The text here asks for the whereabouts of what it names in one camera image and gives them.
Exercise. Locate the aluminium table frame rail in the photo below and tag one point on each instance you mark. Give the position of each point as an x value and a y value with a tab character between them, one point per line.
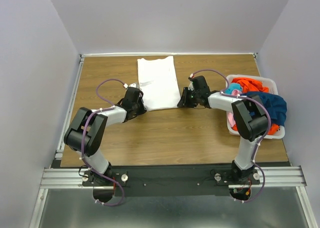
43	192

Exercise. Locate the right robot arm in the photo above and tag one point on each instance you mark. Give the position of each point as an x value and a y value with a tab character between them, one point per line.
250	115

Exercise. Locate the orange t shirt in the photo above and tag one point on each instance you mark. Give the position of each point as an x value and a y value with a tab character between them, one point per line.
251	83

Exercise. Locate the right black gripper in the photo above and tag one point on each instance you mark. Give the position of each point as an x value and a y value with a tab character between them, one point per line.
183	102

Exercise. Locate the navy blue t shirt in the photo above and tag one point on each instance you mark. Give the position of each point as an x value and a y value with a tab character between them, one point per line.
274	104

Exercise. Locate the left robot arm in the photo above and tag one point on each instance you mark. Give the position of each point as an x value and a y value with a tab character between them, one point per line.
85	132

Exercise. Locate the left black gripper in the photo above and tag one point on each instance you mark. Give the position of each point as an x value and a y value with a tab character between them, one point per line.
143	109

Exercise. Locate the white plastic laundry basket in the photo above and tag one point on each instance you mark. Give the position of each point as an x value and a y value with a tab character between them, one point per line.
267	91

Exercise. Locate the white t shirt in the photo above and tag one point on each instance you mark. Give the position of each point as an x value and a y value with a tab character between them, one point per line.
158	81

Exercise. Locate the teal t shirt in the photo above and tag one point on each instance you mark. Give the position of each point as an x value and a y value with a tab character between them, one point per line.
233	86

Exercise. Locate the pink t shirt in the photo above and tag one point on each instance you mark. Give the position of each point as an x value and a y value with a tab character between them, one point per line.
230	116

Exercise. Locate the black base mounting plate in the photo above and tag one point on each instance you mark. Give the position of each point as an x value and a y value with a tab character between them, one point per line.
173	180

